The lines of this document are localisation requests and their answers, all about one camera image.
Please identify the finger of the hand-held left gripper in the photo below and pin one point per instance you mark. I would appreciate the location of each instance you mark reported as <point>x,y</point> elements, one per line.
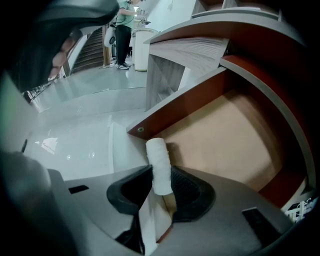
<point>225,220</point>

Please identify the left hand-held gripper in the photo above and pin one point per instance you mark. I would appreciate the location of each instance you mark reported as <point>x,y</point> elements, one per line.
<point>22,187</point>

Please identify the white towel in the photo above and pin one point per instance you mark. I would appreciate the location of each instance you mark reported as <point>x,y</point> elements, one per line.
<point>160,165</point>

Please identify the wooden desk drawer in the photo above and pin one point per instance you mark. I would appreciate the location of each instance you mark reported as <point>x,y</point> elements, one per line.
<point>225,140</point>

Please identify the grey wooden desk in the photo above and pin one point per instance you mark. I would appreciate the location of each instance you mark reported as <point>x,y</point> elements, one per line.
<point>165,75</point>

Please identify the dark wooden slatted door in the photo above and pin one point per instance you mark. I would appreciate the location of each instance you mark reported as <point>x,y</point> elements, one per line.
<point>87,52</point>

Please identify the person's face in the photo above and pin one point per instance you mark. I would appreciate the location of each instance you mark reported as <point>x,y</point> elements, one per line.
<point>62,55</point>

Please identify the grey wooden shelf hutch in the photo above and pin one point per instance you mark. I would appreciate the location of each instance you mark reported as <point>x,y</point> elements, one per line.
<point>237,11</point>

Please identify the black head camera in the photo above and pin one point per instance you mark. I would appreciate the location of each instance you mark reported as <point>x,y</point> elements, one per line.
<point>82,12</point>

